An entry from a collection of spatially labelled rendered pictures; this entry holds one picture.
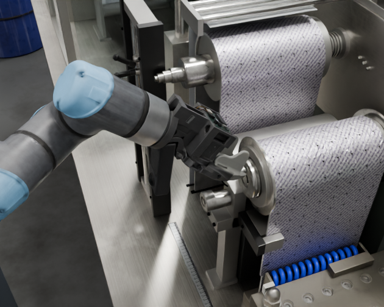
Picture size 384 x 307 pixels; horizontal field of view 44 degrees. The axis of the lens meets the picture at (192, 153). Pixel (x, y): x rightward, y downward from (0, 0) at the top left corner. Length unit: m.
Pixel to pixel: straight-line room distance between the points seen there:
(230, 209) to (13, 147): 0.46
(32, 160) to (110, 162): 0.80
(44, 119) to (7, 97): 2.85
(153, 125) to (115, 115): 0.06
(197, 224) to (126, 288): 0.25
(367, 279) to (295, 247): 0.17
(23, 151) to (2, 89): 2.99
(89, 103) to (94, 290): 1.68
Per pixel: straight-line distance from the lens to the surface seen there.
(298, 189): 0.85
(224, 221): 0.94
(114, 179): 1.38
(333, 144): 0.88
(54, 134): 0.68
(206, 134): 0.71
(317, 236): 1.00
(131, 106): 0.65
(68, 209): 2.58
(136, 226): 1.25
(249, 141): 0.85
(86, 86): 0.61
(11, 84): 3.67
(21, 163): 0.64
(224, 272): 1.10
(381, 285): 1.05
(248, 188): 0.86
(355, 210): 1.00
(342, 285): 1.02
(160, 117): 0.67
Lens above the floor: 1.85
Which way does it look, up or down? 41 degrees down
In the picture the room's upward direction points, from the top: straight up
